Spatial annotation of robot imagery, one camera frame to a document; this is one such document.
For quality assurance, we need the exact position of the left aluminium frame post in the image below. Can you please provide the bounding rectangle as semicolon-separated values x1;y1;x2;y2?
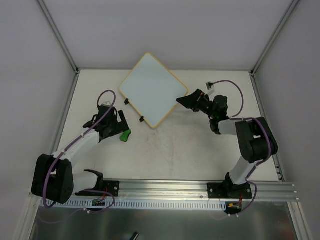
35;0;79;74

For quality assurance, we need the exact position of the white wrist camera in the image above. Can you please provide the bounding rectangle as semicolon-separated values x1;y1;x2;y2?
102;101;111;107
205;81;215;96

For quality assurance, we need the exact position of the white whiteboard with yellow frame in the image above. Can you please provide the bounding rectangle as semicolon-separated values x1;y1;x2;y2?
119;52;189;129

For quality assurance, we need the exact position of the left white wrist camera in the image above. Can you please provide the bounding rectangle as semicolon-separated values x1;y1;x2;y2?
102;101;111;107

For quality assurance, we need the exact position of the green whiteboard eraser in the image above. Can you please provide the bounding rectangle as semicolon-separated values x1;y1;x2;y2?
119;129;132;143

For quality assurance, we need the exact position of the aluminium mounting rail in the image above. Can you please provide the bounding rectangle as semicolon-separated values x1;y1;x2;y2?
28;176;300;202

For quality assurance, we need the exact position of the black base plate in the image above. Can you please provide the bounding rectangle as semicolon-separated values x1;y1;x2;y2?
102;180;120;197
207;182;253;200

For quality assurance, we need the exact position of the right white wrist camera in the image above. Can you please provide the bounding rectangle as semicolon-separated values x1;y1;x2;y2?
205;81;215;96

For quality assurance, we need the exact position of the right aluminium frame post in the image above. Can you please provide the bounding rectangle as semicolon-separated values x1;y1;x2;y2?
250;0;301;76

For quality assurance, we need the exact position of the aluminium frame post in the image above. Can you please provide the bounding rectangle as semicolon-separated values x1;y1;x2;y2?
35;0;79;74
250;0;301;76

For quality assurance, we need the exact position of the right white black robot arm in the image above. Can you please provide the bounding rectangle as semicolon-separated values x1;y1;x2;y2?
176;89;278;200

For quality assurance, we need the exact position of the small black object at bottom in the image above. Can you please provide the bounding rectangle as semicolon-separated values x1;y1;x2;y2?
130;231;140;240

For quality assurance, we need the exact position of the white slotted cable duct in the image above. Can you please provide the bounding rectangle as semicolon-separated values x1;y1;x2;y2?
54;198;227;211

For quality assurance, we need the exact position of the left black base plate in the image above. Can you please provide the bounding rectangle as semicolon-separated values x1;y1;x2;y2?
102;180;120;197

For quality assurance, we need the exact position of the black whiteboard clip lower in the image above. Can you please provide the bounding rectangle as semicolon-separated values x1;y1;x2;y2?
139;116;145;123

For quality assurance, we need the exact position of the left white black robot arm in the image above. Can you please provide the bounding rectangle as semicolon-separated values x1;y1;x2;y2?
31;104;131;204

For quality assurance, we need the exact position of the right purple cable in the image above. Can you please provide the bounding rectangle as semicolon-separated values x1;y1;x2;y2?
212;79;273;218

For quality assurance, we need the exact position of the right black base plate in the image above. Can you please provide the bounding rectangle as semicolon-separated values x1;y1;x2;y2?
207;182;253;200

